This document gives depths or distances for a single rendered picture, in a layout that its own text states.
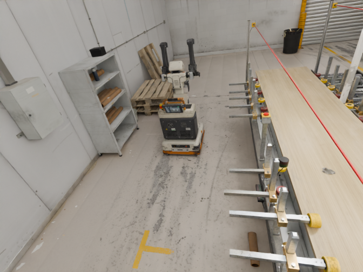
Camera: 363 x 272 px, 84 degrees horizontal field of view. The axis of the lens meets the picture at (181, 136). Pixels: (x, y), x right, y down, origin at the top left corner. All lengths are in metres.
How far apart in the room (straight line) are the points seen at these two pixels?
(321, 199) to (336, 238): 0.26
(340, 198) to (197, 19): 7.99
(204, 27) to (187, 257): 7.96
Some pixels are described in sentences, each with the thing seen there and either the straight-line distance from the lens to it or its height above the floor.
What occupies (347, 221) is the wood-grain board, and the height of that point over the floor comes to 0.90.
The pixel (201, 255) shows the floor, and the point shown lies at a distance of 2.37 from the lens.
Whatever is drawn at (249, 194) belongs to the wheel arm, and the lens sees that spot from 1.67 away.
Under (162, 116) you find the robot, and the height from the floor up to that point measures 0.73.
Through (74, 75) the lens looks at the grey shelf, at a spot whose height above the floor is 1.49.
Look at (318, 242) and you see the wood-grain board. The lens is 1.51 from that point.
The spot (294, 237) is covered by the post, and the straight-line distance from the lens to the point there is 1.22.
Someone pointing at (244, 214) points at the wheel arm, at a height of 0.96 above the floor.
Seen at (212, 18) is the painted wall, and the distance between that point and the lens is 8.84.
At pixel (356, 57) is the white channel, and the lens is 2.82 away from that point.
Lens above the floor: 2.15
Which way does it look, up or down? 34 degrees down
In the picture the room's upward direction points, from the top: 10 degrees counter-clockwise
